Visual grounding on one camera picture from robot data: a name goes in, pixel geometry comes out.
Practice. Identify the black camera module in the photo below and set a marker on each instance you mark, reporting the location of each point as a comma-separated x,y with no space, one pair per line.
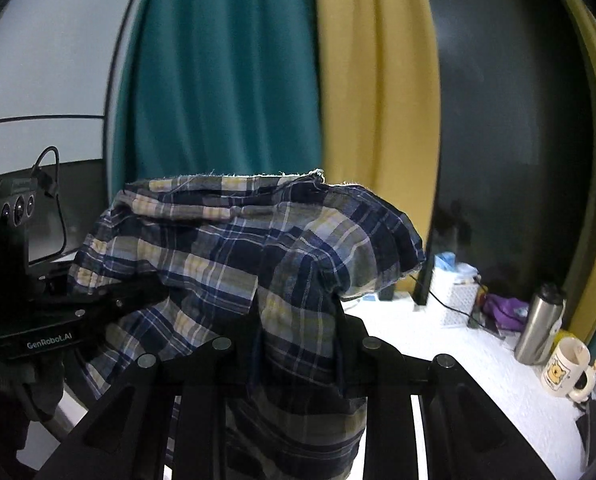
17,206

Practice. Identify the purple cloth item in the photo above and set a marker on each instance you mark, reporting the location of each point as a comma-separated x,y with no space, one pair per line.
508,313

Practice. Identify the white slotted storage basket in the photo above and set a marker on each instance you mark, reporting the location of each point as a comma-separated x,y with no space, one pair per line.
453,290

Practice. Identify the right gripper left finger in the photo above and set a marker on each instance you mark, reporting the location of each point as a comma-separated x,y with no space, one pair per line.
159,413

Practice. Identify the white cartoon mug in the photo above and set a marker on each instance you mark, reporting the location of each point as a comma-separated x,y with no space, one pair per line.
570,371

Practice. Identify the blue plaid pants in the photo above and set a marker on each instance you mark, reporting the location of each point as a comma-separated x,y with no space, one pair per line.
283,249

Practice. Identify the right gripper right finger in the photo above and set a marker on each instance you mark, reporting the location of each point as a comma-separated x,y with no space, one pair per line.
428,419

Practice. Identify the teal curtain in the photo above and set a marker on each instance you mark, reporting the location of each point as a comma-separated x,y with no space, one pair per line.
218,87

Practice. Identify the yellow curtain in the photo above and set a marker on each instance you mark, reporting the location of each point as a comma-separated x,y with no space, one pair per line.
380,100

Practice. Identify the stainless steel tumbler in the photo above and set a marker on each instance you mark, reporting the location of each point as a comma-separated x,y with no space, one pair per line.
545,316

